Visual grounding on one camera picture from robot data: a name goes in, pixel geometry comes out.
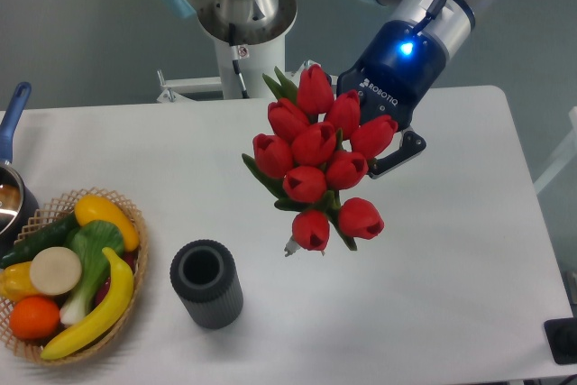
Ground dark grey ribbed vase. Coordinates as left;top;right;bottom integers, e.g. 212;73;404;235
169;239;243;329

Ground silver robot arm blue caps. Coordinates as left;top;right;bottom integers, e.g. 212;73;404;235
162;0;493;178

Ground yellow squash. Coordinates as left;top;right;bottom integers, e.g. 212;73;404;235
74;195;140;252

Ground beige round radish slice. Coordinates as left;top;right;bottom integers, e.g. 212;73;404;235
29;247;82;296

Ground orange fruit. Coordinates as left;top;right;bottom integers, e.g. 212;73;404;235
9;296;60;340

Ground red tulip bouquet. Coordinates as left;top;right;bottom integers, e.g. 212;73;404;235
243;64;398;256

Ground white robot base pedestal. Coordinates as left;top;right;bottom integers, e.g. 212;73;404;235
213;36;285;99

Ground white metal frame bracket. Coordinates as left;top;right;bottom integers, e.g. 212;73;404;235
156;69;223;103

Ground green cucumber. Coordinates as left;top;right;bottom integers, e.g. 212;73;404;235
1;214;79;269

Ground yellow banana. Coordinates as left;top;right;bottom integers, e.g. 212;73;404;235
41;247;134;361

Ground green bok choy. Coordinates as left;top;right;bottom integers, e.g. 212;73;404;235
60;220;124;327

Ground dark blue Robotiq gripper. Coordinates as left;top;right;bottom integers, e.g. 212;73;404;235
336;20;444;179

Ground yellow bell pepper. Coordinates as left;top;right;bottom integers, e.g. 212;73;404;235
1;261;41;302

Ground black device at table edge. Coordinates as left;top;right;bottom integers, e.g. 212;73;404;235
544;317;577;365

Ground woven wicker basket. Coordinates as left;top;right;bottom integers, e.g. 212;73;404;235
1;188;148;366

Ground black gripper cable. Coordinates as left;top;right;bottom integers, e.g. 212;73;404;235
413;0;447;37

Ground blue handled saucepan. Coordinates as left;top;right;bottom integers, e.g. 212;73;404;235
1;82;39;256

